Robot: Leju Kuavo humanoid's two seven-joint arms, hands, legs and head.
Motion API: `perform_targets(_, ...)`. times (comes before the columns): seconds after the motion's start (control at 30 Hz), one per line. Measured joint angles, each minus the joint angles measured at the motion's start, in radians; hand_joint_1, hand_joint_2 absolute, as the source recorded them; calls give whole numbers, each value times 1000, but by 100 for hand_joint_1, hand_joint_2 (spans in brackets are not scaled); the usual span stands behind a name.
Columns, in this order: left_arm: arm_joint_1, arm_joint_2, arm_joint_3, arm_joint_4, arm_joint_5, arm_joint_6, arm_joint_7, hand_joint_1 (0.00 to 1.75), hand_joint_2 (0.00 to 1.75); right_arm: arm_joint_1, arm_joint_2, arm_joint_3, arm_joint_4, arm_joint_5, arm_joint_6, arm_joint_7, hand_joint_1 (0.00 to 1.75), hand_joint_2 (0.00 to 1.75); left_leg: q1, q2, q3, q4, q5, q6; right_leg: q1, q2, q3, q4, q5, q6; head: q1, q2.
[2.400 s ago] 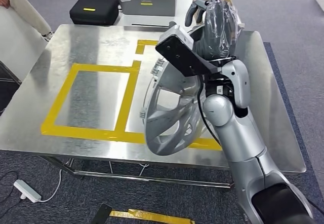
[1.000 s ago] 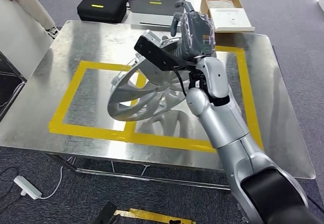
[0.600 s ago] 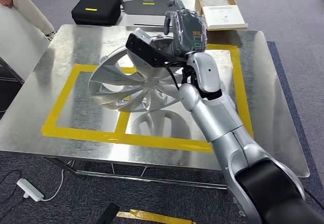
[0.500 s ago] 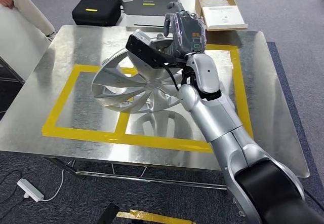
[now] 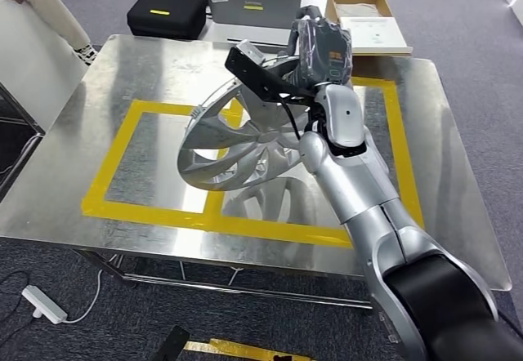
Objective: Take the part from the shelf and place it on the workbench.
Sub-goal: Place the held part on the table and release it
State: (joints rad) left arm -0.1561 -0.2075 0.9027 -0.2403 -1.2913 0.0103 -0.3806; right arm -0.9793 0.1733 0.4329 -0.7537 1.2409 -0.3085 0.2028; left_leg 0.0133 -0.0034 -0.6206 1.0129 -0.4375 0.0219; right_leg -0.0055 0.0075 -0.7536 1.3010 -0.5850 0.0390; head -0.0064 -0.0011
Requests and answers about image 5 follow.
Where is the stainless steel workbench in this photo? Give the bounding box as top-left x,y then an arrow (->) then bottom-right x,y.
0,33 -> 512,312

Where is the white flat box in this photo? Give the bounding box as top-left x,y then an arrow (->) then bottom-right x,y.
339,16 -> 414,56

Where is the silver plastic wheel cover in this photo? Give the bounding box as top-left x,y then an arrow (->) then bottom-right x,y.
177,55 -> 328,193

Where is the black robot foot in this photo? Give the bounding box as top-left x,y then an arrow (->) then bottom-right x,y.
151,324 -> 191,361

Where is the white power cable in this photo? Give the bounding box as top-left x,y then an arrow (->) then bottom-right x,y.
63,269 -> 103,325

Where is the grey laptop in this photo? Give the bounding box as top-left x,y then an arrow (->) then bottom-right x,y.
201,0 -> 306,46

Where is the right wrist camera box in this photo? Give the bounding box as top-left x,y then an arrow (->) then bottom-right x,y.
224,39 -> 315,105

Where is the white power strip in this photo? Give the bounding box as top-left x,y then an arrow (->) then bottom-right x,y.
21,285 -> 69,326

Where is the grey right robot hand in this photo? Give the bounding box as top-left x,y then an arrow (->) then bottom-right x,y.
281,5 -> 354,91

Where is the black carrying case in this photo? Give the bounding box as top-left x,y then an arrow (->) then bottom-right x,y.
127,0 -> 208,42

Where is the white display plinth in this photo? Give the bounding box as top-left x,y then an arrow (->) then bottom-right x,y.
504,0 -> 523,27

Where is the brown cardboard box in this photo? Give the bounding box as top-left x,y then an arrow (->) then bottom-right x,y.
325,0 -> 414,56

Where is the person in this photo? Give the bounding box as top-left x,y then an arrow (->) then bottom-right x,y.
0,0 -> 99,66

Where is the white table with black frame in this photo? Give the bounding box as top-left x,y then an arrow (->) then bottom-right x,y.
0,0 -> 89,200

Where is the black power cable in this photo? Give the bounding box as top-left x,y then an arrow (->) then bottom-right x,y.
0,270 -> 32,346

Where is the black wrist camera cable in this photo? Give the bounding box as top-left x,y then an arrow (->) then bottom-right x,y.
278,94 -> 304,142

